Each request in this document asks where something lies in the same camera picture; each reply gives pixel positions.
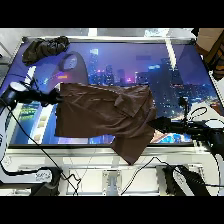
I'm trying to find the brown shirt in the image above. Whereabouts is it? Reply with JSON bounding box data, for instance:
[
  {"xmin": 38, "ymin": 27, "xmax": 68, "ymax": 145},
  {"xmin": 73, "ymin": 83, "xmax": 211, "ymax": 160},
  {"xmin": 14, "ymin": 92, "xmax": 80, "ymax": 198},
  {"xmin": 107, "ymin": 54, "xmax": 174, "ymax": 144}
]
[{"xmin": 54, "ymin": 82, "xmax": 158, "ymax": 166}]

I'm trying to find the silver frame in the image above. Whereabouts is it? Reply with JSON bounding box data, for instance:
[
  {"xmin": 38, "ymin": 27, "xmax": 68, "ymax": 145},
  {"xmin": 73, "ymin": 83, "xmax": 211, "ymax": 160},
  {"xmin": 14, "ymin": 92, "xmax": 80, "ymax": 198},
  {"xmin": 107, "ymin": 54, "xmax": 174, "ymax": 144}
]
[{"xmin": 0, "ymin": 35, "xmax": 218, "ymax": 197}]

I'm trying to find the black garment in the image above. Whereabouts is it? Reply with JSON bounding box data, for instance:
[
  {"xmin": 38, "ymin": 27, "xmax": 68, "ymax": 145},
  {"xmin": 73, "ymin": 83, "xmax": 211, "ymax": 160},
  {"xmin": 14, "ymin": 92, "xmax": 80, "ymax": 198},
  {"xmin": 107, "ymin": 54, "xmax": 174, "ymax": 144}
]
[{"xmin": 21, "ymin": 35, "xmax": 71, "ymax": 67}]

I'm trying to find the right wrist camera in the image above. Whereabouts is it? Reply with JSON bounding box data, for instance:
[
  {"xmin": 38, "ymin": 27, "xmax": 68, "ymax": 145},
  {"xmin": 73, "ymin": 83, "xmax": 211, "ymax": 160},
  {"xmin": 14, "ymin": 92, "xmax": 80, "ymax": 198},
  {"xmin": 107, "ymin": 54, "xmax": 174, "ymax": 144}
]
[{"xmin": 177, "ymin": 95, "xmax": 192, "ymax": 122}]

